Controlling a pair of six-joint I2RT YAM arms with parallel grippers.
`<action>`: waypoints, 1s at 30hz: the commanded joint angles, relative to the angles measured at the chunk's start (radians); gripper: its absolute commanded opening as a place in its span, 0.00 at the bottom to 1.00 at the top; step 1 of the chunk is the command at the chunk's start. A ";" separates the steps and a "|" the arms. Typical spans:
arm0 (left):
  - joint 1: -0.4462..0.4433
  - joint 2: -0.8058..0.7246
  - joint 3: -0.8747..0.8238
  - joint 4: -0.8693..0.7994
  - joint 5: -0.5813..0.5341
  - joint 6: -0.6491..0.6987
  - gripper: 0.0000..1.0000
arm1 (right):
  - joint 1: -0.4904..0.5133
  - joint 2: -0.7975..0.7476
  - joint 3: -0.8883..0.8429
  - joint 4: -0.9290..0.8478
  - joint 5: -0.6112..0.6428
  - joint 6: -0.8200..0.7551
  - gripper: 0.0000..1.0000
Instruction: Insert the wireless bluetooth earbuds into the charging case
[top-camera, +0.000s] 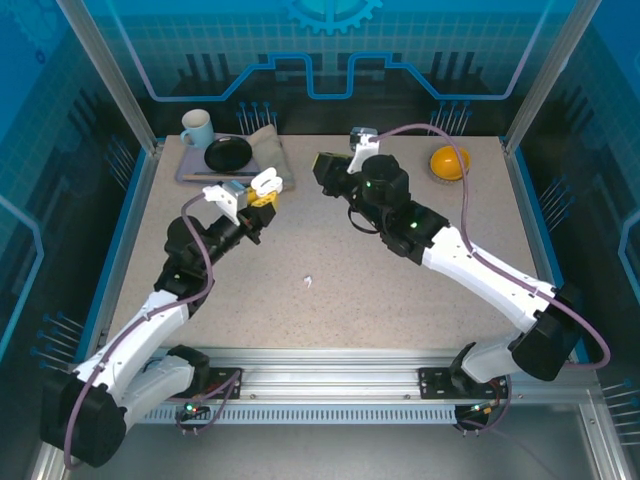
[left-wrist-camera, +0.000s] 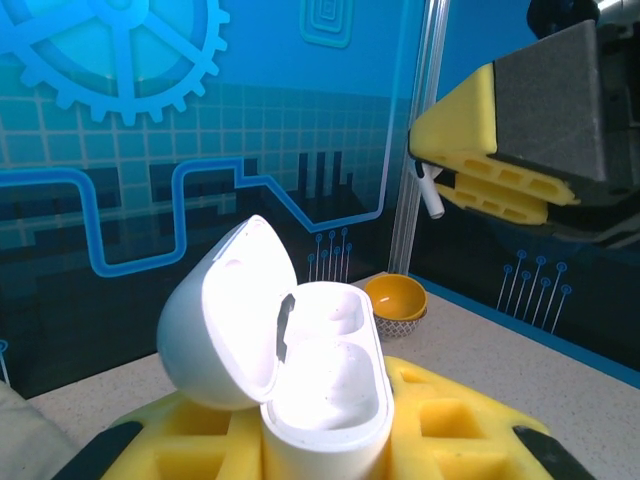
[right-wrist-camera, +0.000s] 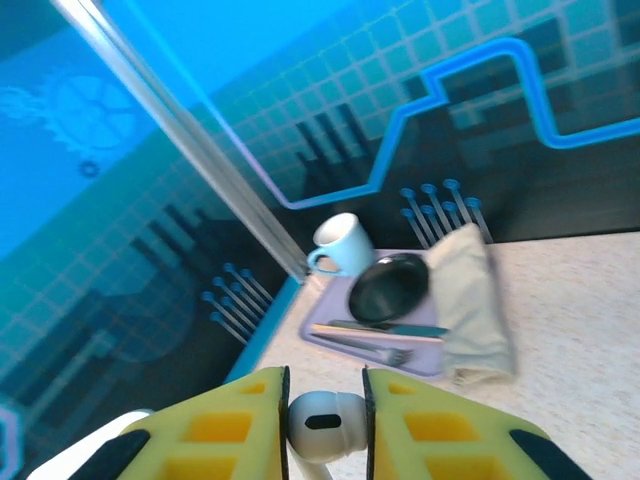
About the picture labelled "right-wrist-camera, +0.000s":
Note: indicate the light blue mug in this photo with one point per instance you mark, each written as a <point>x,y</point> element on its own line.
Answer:
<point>345,245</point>

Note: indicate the lilac tray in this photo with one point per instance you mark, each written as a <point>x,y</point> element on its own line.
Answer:
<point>330,300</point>

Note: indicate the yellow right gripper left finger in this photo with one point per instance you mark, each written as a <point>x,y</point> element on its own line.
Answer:
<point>220,430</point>

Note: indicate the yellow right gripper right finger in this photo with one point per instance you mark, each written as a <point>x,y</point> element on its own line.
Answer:
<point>440,435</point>

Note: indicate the beige folded cloth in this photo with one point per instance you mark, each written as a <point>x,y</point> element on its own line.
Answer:
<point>470,310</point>

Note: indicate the aluminium frame post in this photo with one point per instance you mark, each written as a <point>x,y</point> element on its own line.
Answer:
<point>186,135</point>

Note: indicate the metal fork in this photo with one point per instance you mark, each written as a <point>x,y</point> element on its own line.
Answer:
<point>395,356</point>

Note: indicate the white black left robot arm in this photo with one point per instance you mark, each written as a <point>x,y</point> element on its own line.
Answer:
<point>65,455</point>

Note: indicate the white earbud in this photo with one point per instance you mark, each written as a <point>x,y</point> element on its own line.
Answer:
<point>325,425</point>

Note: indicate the black plate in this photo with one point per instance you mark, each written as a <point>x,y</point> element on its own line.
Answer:
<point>390,290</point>

